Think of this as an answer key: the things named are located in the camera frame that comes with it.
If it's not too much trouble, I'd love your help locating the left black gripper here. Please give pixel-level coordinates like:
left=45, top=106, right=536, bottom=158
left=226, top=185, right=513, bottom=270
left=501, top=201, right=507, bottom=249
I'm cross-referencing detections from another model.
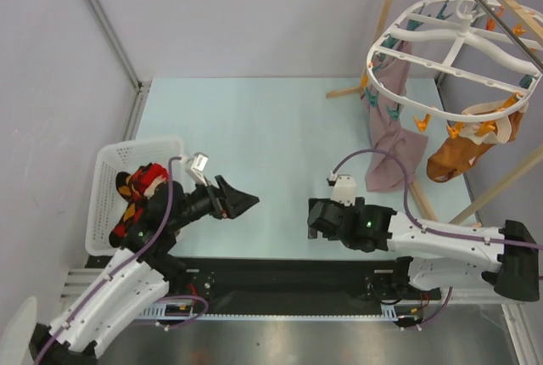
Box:
left=169, top=174, right=258, bottom=231

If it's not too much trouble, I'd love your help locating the red beige fox sock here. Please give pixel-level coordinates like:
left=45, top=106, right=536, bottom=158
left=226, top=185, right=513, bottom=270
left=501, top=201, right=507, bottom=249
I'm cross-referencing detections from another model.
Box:
left=132, top=163, right=169, bottom=199

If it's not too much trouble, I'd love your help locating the teal clothespin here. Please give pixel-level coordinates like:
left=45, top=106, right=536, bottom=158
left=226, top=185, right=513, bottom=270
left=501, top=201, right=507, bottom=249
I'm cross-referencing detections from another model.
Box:
left=365, top=87, right=379, bottom=108
left=386, top=104, right=401, bottom=121

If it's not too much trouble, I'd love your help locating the white round clip hanger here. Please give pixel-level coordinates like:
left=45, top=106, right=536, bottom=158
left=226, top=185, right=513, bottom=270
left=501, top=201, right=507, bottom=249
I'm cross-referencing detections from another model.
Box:
left=367, top=0, right=542, bottom=123

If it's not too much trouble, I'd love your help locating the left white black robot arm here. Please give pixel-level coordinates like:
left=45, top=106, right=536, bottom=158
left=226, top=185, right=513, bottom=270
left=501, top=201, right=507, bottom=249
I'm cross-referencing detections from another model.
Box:
left=29, top=176, right=260, bottom=364

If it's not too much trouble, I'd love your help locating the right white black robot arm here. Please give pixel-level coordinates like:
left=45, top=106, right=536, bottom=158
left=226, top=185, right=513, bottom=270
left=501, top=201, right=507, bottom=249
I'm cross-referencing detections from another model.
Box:
left=307, top=199, right=542, bottom=302

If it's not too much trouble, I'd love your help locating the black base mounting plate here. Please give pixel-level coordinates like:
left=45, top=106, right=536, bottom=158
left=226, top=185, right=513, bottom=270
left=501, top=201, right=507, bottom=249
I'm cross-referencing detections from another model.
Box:
left=151, top=257, right=430, bottom=316

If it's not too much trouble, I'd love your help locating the black argyle sock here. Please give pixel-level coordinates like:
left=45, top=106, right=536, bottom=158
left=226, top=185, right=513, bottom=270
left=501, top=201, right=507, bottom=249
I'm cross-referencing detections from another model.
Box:
left=109, top=169, right=147, bottom=248

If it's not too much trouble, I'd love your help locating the mauve hanging sock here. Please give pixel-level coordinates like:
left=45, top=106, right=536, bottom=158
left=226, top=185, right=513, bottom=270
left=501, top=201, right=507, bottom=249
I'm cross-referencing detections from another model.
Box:
left=365, top=41, right=429, bottom=193

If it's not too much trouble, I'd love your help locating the white plastic laundry basket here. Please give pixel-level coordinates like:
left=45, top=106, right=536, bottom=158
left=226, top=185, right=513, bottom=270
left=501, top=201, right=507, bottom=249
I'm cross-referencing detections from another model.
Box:
left=85, top=136, right=184, bottom=256

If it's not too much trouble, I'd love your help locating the orange clothespin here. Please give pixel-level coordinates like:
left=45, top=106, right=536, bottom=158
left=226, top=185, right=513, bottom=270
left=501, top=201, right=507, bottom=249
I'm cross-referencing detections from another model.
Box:
left=446, top=122, right=464, bottom=139
left=413, top=114, right=432, bottom=132

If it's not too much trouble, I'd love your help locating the orange brown hanging sock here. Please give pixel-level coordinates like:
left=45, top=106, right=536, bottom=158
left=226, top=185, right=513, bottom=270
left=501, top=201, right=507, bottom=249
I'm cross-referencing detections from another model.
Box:
left=426, top=104, right=528, bottom=183

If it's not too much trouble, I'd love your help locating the metal hanging rod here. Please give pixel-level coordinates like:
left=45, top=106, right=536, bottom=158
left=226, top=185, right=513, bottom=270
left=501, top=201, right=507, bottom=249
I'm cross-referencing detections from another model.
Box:
left=475, top=0, right=542, bottom=71

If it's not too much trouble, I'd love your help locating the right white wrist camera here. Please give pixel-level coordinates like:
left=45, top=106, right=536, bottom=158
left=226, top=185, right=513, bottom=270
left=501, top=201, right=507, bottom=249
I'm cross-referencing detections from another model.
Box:
left=327, top=172, right=357, bottom=206

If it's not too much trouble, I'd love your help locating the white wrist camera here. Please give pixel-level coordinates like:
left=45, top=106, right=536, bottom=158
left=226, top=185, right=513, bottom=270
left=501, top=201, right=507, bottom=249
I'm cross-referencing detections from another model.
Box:
left=184, top=152, right=210, bottom=186
left=327, top=172, right=357, bottom=206

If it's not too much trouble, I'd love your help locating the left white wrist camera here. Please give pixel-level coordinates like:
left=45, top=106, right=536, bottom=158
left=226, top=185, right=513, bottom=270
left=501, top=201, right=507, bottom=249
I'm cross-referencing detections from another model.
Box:
left=184, top=152, right=210, bottom=186

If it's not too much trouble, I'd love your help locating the white slotted cable duct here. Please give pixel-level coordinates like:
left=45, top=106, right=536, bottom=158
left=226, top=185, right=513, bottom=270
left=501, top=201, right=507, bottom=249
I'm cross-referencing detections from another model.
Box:
left=139, top=301, right=404, bottom=322

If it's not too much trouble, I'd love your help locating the wooden drying rack frame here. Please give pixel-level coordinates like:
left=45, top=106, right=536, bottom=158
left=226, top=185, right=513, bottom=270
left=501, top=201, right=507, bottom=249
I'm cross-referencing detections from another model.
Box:
left=325, top=0, right=543, bottom=227

